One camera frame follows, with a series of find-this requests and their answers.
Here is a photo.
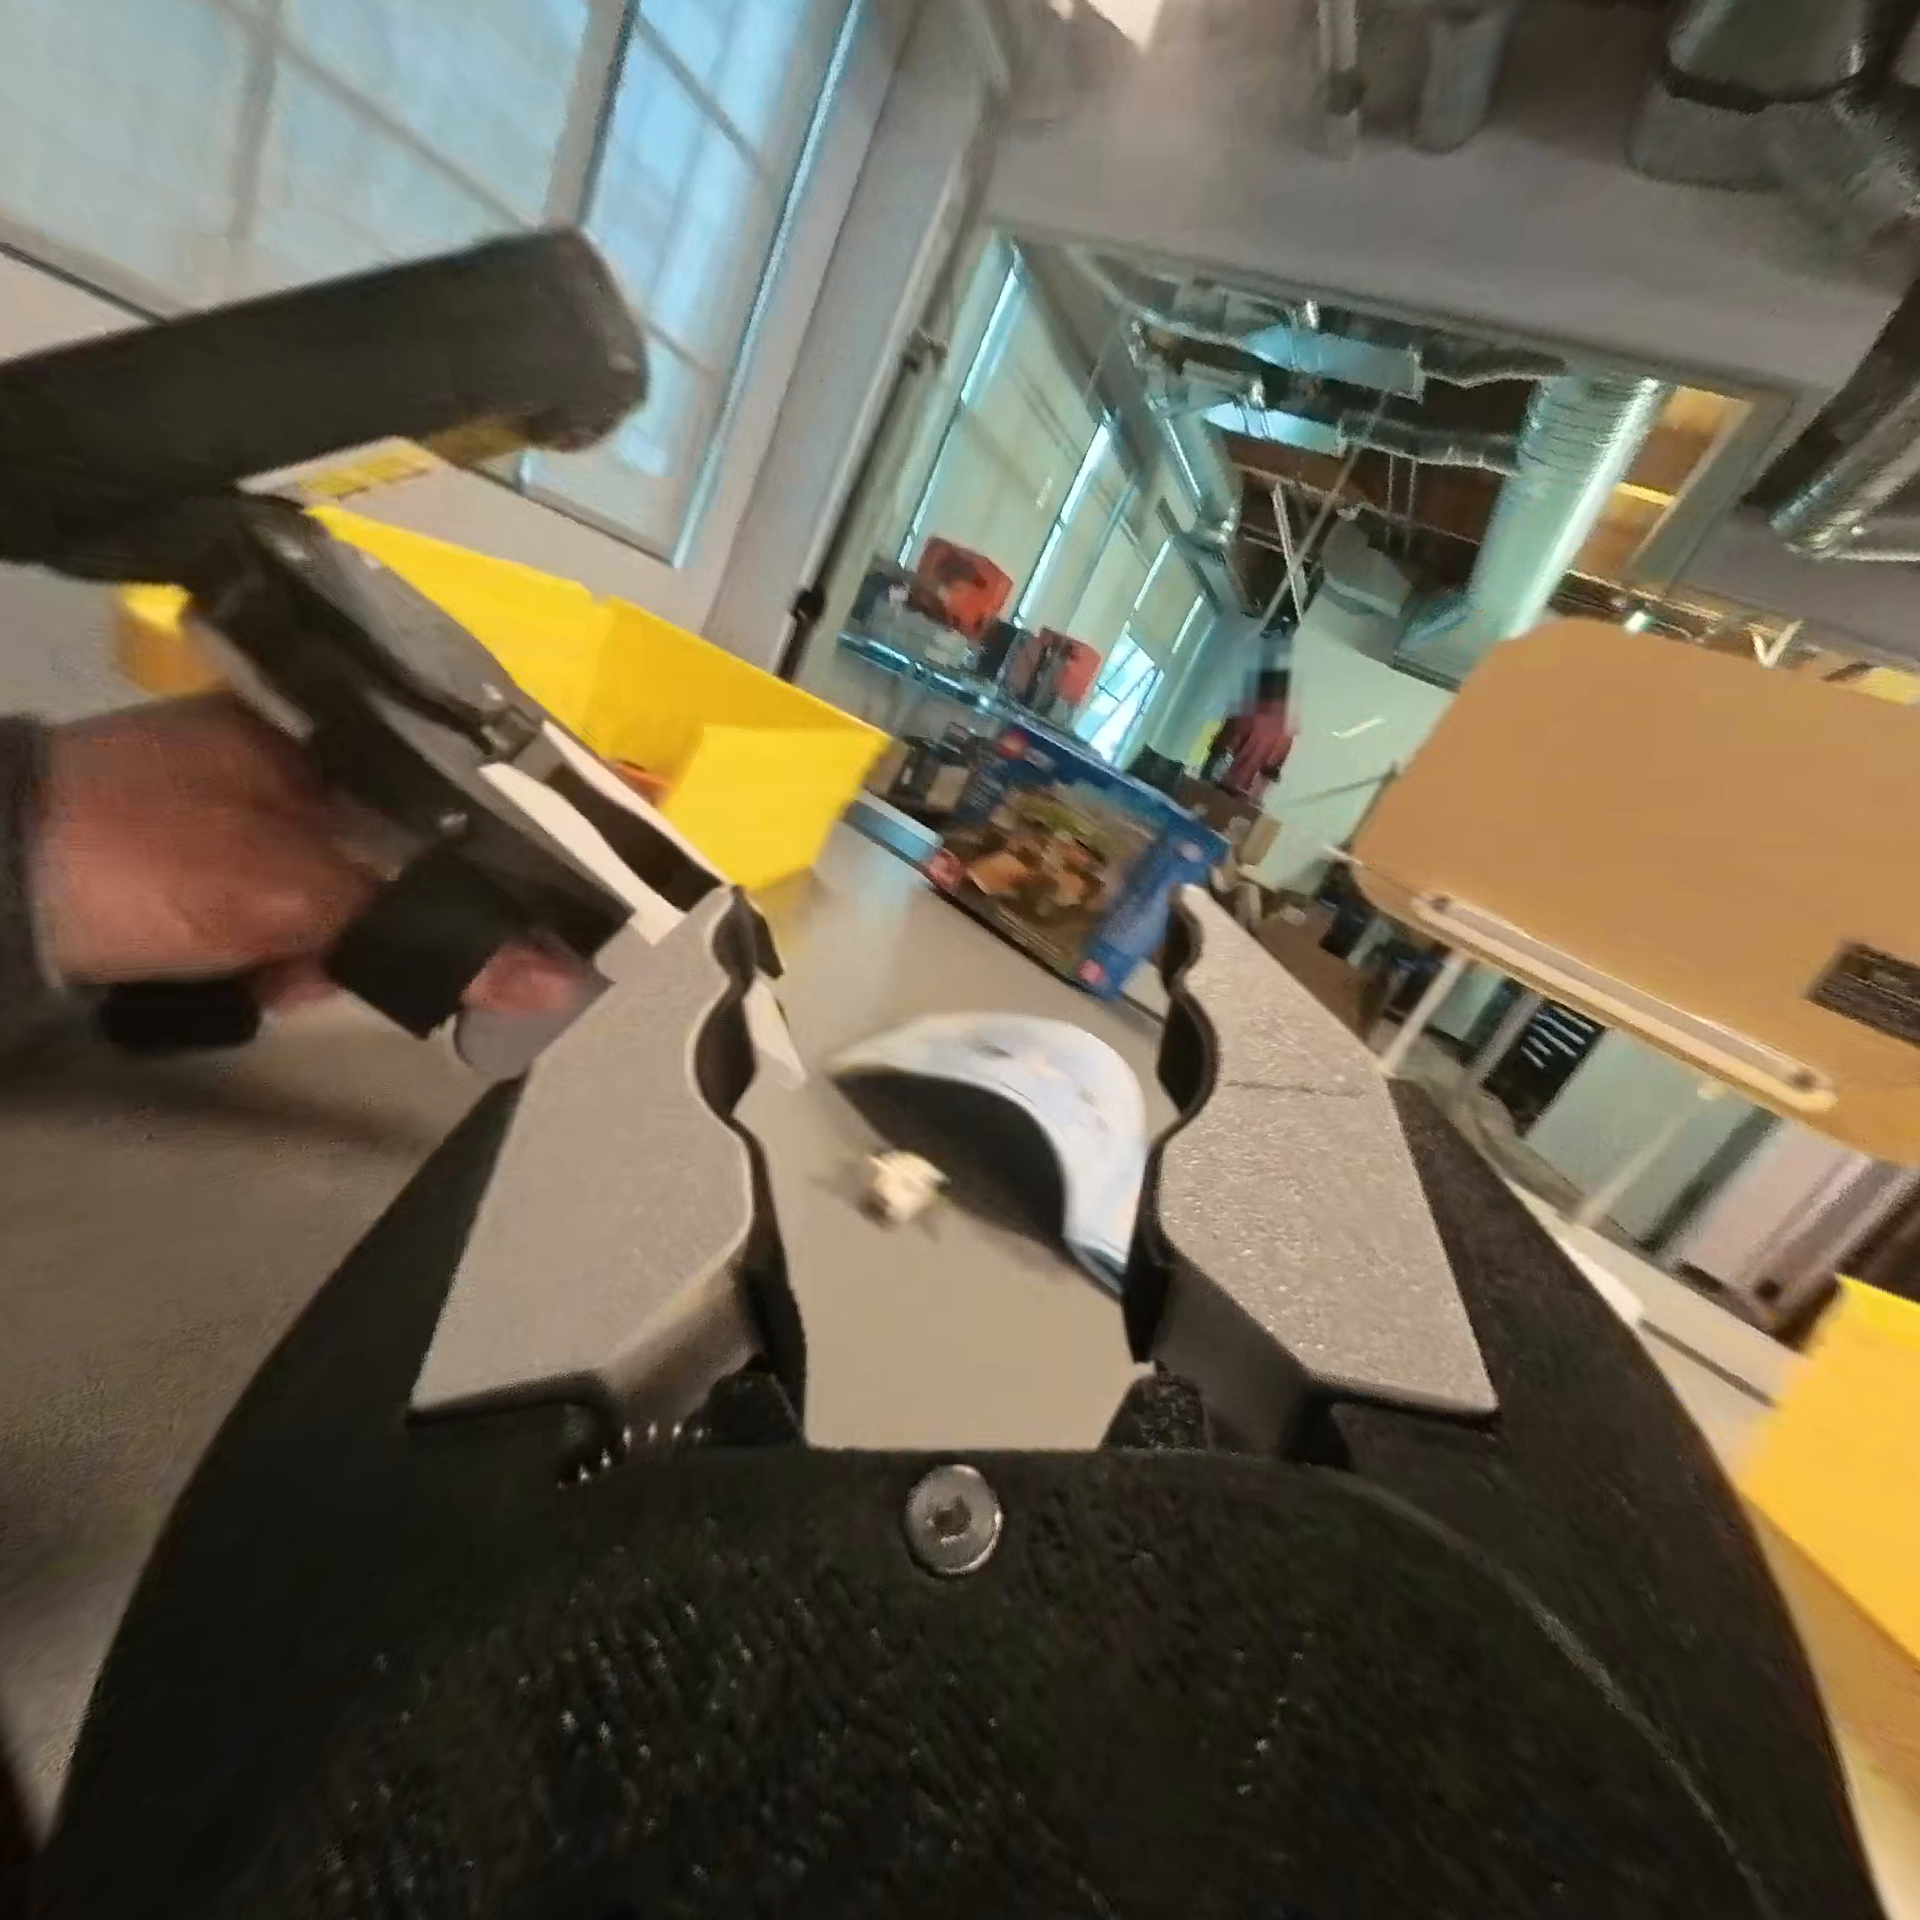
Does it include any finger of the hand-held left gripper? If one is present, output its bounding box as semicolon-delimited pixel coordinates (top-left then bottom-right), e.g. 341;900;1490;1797
477;756;688;947
534;723;812;1085

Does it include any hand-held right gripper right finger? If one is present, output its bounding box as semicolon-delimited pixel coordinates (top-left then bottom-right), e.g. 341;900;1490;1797
1124;882;1508;1467

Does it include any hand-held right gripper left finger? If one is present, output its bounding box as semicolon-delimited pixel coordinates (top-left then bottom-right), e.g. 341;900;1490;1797
405;882;812;1457

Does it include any yellow plastic bin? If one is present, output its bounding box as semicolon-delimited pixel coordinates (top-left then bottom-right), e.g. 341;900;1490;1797
114;502;904;891
1739;1279;1920;1666

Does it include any lego instruction booklet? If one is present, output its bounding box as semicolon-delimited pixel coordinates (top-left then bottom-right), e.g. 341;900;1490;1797
826;1012;1153;1297

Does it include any white lego minifigure torso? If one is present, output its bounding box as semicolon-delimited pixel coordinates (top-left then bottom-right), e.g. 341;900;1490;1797
838;1145;954;1225

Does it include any blue lego box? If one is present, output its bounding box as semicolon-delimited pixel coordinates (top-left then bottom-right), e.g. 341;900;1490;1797
928;716;1232;1004

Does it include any person's left forearm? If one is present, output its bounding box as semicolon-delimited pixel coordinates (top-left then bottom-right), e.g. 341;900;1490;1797
0;716;67;1058

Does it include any person's left hand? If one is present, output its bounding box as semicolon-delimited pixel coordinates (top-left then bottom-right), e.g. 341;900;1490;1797
32;696;595;1043

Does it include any black pole stand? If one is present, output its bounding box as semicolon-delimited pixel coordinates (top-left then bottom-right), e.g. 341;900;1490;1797
776;326;933;683

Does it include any long metal storage shelf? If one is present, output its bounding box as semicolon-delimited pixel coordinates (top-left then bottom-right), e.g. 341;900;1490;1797
838;569;1201;797

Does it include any wooden book stand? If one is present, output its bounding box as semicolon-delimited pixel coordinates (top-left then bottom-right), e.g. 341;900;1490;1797
1326;617;1920;1412

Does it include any large grid window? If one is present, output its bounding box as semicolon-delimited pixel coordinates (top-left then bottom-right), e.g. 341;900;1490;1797
0;0;861;563

